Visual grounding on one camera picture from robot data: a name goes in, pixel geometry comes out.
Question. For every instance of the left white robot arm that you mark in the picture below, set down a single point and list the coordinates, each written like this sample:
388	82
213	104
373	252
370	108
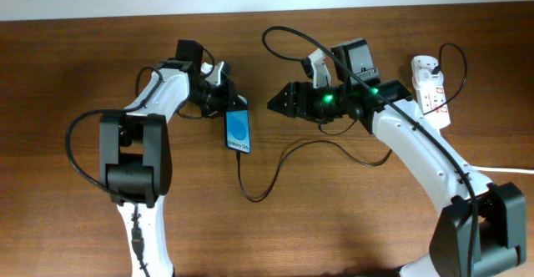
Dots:
134	151

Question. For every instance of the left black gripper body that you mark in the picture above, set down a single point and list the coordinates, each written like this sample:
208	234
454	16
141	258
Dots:
213	98

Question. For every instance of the white power strip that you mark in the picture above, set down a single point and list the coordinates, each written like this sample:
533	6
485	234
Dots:
427	80

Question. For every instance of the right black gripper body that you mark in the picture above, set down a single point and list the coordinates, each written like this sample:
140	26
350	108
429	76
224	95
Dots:
328	102

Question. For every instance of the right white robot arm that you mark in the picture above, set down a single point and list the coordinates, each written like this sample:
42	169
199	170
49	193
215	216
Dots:
481	230

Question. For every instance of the blue Galaxy smartphone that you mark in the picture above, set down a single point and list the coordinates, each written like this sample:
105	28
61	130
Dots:
237	131

